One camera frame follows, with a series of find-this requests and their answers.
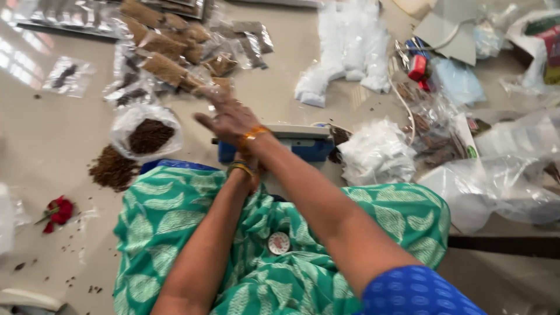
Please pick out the person's right hand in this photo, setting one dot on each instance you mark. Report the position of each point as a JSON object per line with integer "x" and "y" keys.
{"x": 229, "y": 120}

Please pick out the person's left hand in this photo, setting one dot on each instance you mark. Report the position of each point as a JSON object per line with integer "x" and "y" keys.
{"x": 256, "y": 179}

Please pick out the gold and blue wrist bangles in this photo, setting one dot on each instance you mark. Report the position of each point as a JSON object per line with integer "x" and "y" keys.
{"x": 240, "y": 168}

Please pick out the orange wrist bangles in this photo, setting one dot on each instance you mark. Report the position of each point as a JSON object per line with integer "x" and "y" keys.
{"x": 250, "y": 134}

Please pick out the blue heat sealer machine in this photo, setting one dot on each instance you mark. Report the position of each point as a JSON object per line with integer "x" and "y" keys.
{"x": 302, "y": 144}

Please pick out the round white badge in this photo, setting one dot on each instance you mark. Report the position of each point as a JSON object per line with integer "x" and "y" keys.
{"x": 278, "y": 243}

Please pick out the blue plastic sheet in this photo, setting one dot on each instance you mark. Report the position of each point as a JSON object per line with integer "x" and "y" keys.
{"x": 175, "y": 165}

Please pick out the open plastic bag of seeds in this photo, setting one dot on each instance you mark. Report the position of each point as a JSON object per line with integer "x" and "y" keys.
{"x": 146, "y": 133}

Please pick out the pile of brown seed packets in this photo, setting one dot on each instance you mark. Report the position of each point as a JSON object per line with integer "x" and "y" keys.
{"x": 175, "y": 48}

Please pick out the green leaf-print sari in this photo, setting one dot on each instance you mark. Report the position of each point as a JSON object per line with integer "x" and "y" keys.
{"x": 183, "y": 245}

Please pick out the cluster of dark spice packets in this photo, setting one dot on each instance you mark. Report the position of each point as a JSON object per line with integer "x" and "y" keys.
{"x": 129, "y": 85}

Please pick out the crumpled pile of white pouches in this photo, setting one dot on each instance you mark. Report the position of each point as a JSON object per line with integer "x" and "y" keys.
{"x": 376, "y": 151}

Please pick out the heap of loose brown seeds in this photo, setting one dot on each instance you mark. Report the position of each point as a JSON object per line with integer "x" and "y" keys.
{"x": 113, "y": 169}

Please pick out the heap of empty white pouches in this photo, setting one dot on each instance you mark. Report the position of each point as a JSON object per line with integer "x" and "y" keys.
{"x": 345, "y": 52}

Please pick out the small clear dark spice packet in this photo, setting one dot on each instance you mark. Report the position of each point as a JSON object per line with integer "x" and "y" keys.
{"x": 68, "y": 76}

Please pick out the clear bag of brown bark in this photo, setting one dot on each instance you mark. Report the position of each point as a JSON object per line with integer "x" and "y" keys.
{"x": 431, "y": 138}

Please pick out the flat sheet of clear packets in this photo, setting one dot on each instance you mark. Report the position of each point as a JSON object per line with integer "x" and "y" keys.
{"x": 78, "y": 15}

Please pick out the red rose flower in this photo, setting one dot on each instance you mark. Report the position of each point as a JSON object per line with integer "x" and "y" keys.
{"x": 59, "y": 212}

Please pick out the red and blue hand tool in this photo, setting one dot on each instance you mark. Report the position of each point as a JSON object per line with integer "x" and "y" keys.
{"x": 416, "y": 65}

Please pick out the blue dotted blouse sleeve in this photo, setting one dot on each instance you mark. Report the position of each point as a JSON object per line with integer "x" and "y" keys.
{"x": 415, "y": 293}

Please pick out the scattered seeds on floor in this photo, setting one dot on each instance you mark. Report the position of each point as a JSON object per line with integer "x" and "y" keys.
{"x": 74, "y": 262}

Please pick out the light blue plastic bag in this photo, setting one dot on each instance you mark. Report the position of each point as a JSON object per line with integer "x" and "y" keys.
{"x": 457, "y": 81}

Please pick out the grey cardboard sheet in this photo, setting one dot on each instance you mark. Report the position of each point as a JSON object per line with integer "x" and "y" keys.
{"x": 446, "y": 37}

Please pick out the large clear plastic bag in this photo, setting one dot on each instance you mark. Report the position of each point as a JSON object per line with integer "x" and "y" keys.
{"x": 503, "y": 188}

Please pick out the white plastic object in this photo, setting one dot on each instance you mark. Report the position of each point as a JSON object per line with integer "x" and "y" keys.
{"x": 28, "y": 301}

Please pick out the small crumpled clear bag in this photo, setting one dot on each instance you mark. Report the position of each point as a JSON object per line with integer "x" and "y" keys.
{"x": 490, "y": 28}

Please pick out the white bag of goods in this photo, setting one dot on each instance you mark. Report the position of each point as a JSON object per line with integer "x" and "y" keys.
{"x": 536, "y": 43}

